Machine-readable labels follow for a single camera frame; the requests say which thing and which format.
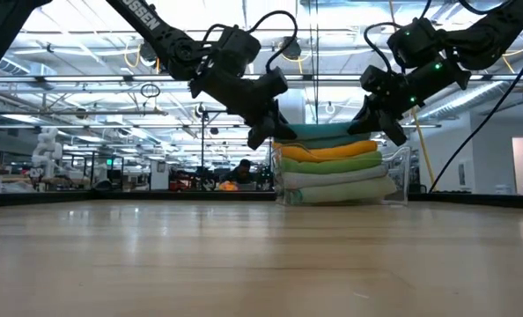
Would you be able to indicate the clear plastic bin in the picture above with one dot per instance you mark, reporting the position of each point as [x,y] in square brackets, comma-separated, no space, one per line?
[401,176]

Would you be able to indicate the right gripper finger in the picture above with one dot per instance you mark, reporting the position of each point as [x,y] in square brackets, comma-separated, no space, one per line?
[393,127]
[363,119]

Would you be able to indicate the orange microfiber towel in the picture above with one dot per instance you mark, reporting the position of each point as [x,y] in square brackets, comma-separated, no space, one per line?
[327,152]

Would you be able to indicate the round black white reel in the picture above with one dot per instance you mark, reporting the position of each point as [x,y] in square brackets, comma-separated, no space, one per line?
[200,110]
[329,108]

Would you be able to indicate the small orange object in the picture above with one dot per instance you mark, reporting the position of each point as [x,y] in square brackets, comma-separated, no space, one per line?
[228,186]

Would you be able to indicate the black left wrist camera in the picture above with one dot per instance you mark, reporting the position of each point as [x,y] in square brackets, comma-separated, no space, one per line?
[239,44]

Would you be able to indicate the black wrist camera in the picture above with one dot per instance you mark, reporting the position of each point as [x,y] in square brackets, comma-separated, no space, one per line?
[239,44]
[415,42]

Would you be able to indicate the grey waffle-weave towel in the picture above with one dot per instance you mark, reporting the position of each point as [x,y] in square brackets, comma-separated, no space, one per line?
[332,178]

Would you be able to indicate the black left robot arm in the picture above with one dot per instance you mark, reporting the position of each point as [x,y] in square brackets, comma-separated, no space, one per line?
[156,31]

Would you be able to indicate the white cabinet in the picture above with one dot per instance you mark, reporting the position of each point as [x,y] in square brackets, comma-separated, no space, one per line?
[159,176]

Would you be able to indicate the black aluminium table frame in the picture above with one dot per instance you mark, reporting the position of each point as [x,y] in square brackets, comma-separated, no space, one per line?
[112,196]

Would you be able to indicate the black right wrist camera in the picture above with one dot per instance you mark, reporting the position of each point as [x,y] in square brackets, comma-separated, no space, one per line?
[415,42]

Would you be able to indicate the seated person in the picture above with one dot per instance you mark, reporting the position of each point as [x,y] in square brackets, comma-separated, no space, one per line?
[243,172]

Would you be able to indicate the turquoise microfiber towel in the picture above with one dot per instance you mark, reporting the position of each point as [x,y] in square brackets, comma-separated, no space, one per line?
[327,132]

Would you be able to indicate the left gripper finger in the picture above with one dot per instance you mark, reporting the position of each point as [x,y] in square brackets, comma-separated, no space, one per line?
[259,134]
[283,125]

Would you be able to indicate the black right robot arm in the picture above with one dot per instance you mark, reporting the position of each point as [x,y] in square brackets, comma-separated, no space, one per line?
[495,31]

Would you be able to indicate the bright green microfiber towel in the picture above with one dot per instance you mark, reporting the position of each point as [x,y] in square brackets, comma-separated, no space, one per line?
[332,166]

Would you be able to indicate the white building column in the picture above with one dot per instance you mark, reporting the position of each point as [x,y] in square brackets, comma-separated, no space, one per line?
[294,110]

